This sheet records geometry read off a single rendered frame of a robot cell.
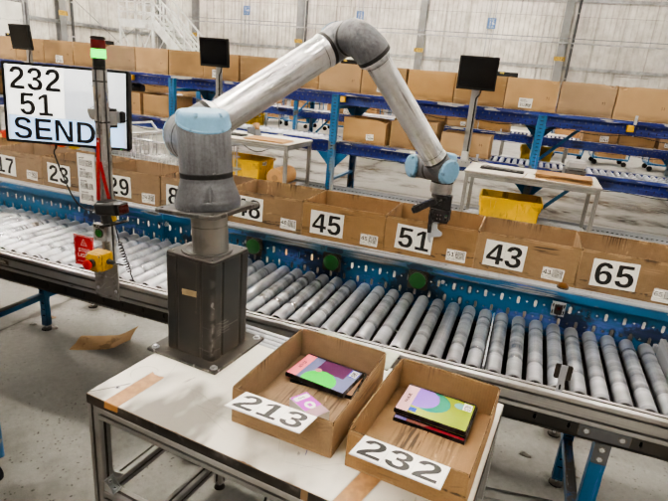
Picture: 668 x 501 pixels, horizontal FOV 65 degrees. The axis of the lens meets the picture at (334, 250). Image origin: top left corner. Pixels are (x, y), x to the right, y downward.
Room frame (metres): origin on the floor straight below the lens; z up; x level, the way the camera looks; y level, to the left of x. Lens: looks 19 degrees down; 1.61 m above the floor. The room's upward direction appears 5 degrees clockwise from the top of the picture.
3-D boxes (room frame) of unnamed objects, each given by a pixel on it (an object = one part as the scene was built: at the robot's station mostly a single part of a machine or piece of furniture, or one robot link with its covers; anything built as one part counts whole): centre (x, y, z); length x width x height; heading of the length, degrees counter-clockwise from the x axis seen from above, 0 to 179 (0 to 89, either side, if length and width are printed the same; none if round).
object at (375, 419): (1.12, -0.27, 0.80); 0.38 x 0.28 x 0.10; 156
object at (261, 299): (2.03, 0.24, 0.72); 0.52 x 0.05 x 0.05; 161
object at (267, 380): (1.25, 0.02, 0.80); 0.38 x 0.28 x 0.10; 157
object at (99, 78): (1.97, 0.89, 1.11); 0.12 x 0.05 x 0.88; 71
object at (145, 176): (2.79, 1.04, 0.96); 0.39 x 0.29 x 0.17; 71
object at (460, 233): (2.28, -0.44, 0.96); 0.39 x 0.29 x 0.17; 71
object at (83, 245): (1.97, 0.97, 0.85); 0.16 x 0.01 x 0.13; 71
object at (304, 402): (1.15, 0.03, 0.78); 0.10 x 0.06 x 0.05; 40
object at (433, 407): (1.20, -0.31, 0.79); 0.19 x 0.14 x 0.02; 66
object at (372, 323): (1.88, -0.19, 0.72); 0.52 x 0.05 x 0.05; 161
